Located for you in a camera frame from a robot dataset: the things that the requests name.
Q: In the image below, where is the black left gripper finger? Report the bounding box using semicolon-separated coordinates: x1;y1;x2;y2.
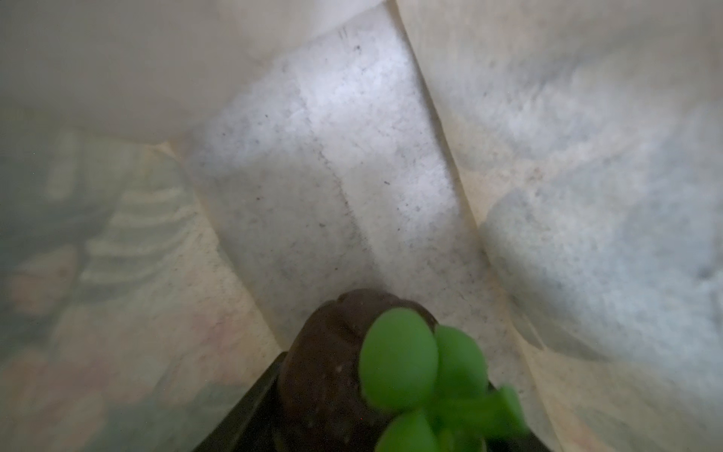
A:
193;352;287;452

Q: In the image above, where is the floral canvas tote bag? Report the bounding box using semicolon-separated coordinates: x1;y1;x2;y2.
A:
1;1;722;451

